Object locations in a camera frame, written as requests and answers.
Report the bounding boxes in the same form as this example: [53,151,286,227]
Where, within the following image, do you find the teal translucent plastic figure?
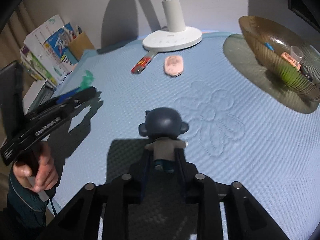
[79,70,94,90]

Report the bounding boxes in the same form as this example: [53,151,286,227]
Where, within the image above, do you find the blue textured table mat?
[47,31,320,240]

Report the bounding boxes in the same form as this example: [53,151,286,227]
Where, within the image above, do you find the pens in holder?
[72,25,82,39]

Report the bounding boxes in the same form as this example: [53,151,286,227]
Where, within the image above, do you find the amber ribbed glass bowl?
[239,16,319,102]

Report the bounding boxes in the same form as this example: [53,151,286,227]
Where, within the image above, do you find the dark-headed monkey figurine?
[138,107,189,173]

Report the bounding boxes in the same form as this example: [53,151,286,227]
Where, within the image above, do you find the red labelled clear tube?
[131,51,158,74]

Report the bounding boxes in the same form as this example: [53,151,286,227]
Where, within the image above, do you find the small clear plastic cup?
[290,46,304,63]

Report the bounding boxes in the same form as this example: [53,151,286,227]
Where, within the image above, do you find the dark teal sleeve forearm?
[1,171,49,230]

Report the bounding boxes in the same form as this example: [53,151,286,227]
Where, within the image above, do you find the stack of books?
[23,15,76,86]

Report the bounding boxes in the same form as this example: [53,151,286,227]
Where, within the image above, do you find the left hand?
[12,141,59,193]

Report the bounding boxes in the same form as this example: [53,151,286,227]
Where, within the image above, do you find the bright green plastic figure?
[277,63,300,87]

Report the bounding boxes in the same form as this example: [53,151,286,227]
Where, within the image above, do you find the white desk lamp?
[143,0,202,53]

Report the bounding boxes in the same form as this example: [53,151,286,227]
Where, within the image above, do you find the brown pen holder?
[68,32,95,61]

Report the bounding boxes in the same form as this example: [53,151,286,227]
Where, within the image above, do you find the orange card box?
[281,51,301,70]

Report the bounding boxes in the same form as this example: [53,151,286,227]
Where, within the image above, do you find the pink oval tag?
[164,55,184,77]

